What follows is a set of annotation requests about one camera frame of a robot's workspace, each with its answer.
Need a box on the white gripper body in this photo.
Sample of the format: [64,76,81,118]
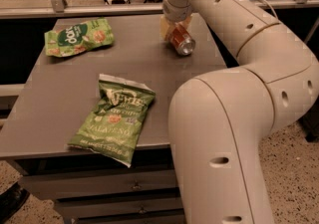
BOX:
[162,0,192,22]

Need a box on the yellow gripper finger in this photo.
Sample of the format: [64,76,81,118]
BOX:
[179,15,192,29]
[160,16,175,41]

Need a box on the red coke can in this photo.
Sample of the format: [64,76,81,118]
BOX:
[168,25,195,56]

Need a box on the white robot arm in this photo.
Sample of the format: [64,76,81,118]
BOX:
[163,0,319,224]

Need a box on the green snack bag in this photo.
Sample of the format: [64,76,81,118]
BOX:
[45,18,115,58]

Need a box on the green jalapeno chips bag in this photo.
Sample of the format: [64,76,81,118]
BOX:
[68,74,156,167]

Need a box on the grey drawer cabinet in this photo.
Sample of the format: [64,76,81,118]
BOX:
[0,14,224,224]

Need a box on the black shoe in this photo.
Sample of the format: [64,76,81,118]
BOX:
[0,183,30,224]

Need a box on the white cable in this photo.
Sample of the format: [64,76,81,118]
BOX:
[254,0,279,20]

